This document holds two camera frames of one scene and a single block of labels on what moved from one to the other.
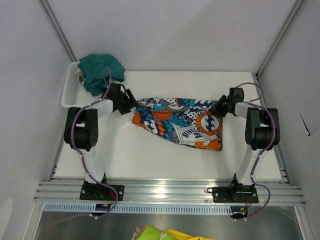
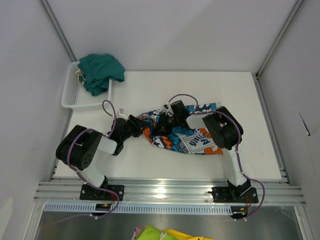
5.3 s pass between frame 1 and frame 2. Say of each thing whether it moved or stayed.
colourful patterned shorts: moved
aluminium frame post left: stayed
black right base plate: stayed
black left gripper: moved
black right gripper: moved
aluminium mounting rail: stayed
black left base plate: stayed
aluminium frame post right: stayed
